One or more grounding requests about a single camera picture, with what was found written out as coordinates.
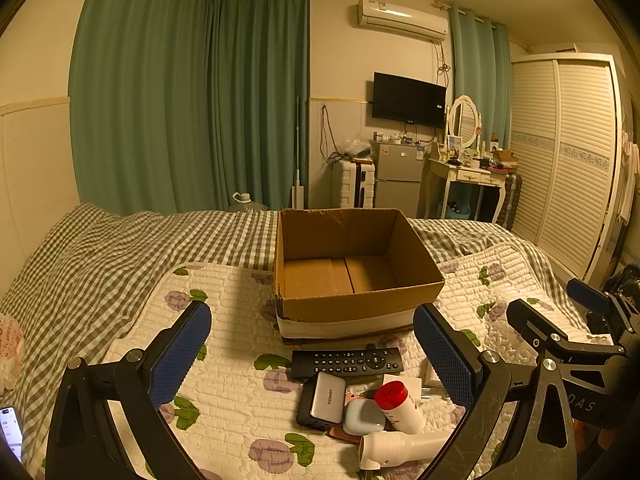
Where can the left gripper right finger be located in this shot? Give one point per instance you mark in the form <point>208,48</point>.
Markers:
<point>539,442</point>

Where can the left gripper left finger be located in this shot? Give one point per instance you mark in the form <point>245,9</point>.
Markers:
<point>83,440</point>

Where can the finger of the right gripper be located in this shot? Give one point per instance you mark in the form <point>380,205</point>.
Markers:
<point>546,337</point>
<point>617,304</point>

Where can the white plug charger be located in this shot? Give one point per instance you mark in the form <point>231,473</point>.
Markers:
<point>417,390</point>

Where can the white bottle red cap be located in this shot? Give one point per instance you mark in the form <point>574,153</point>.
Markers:
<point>394,400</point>

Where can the black TV remote control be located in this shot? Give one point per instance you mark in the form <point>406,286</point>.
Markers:
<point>346,363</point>

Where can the white cylindrical flashlight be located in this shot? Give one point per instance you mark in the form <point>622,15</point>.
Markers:
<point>393,448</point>

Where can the light blue earbuds case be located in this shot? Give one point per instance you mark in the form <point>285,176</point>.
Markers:
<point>362,417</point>

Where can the silver black power bank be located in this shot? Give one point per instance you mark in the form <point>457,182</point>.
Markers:
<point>322,402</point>

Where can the smartphone with lit screen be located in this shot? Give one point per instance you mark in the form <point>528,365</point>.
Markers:
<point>11,430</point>

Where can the white floral quilted blanket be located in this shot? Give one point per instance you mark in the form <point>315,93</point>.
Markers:
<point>234,413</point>

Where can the grey checkered bed sheet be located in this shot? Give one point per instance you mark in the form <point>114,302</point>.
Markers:
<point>87,284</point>

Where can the blue plastic basket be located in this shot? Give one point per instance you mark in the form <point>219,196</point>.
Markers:
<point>455,210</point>

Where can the white dressing table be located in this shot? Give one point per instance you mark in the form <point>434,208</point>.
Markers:
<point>451,174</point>

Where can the open cardboard box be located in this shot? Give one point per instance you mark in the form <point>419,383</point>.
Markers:
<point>349,272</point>

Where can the white louvered wardrobe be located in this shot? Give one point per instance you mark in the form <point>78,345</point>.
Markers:
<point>566,132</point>

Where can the silver two-door refrigerator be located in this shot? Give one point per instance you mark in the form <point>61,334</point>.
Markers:
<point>398,176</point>

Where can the oval white vanity mirror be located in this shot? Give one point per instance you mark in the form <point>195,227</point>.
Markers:
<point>464,121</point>

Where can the white hard-shell suitcase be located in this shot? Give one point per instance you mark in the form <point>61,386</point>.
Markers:
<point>353,183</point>

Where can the white mop pole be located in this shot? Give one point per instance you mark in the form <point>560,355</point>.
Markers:
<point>297,190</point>

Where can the small teal window curtain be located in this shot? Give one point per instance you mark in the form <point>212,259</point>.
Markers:
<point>483,70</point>

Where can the clear water jug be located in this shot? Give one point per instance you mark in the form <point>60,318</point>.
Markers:
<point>242,202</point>

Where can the large green curtain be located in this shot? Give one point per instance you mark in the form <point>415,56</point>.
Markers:
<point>175,105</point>

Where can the black wall television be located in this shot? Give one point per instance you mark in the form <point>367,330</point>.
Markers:
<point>408,100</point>

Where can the white wall air conditioner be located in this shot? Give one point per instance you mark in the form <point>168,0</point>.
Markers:
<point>401,20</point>

